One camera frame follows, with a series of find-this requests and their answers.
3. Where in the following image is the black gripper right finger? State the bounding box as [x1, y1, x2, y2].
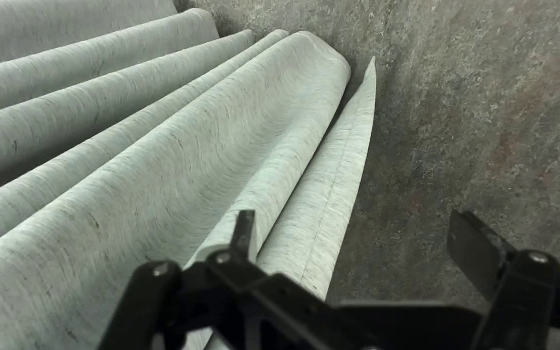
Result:
[447, 210, 515, 300]

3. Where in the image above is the grey fabric curtain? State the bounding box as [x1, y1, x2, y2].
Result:
[0, 0, 377, 350]

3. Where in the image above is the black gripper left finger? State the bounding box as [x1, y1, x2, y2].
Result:
[229, 210, 254, 257]

